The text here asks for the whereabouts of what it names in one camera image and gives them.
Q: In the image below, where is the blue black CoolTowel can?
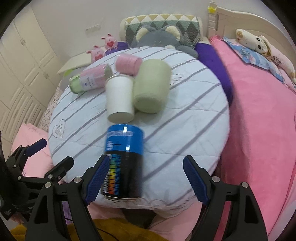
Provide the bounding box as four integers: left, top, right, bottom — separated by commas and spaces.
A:
101, 124, 144, 199

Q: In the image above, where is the white paper cup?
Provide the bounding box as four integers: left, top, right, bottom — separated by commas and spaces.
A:
105, 74, 134, 123

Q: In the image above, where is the pink fuzzy cup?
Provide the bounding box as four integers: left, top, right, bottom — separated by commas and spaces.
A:
114, 53, 142, 75

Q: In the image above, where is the green fuzzy cup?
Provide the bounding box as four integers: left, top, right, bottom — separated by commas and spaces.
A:
133, 59, 171, 114

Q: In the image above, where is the pink fleece blanket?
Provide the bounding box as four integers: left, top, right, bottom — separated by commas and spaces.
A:
9, 34, 296, 241

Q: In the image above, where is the cream wardrobe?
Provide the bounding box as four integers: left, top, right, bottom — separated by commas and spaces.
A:
1, 6, 62, 143

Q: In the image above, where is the pink green labelled can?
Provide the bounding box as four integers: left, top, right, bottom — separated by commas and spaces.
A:
69, 64, 113, 94

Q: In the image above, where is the white bedside table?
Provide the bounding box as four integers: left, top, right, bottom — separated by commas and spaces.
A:
57, 53, 91, 74

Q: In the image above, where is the pink bunny toy left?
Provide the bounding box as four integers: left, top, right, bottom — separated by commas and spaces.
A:
86, 45, 105, 63

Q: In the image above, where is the pink bunny toy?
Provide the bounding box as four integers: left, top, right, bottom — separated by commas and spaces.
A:
101, 33, 118, 51
86, 45, 105, 63

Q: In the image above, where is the pink bunny toy right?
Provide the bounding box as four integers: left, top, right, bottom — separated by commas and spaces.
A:
101, 33, 118, 51

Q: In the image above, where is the blue cartoon pillow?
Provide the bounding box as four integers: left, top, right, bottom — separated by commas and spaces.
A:
223, 37, 285, 83

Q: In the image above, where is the purple blanket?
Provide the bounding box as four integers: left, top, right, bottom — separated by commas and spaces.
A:
105, 42, 233, 104

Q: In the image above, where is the grey bear plush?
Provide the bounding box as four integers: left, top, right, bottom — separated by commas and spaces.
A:
131, 25, 198, 59

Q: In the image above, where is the cream dog plush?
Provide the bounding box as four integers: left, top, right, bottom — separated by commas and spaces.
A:
235, 29, 295, 85

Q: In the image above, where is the triangle patterned pillow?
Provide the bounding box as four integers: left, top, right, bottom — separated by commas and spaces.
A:
119, 14, 204, 48

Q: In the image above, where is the cream wooden headboard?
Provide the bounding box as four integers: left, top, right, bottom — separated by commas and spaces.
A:
207, 1, 295, 61

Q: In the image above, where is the yellow star ornament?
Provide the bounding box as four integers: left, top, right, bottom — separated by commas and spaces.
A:
208, 6, 217, 14

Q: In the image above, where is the white wall socket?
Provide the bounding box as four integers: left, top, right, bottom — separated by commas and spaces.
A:
85, 24, 101, 34

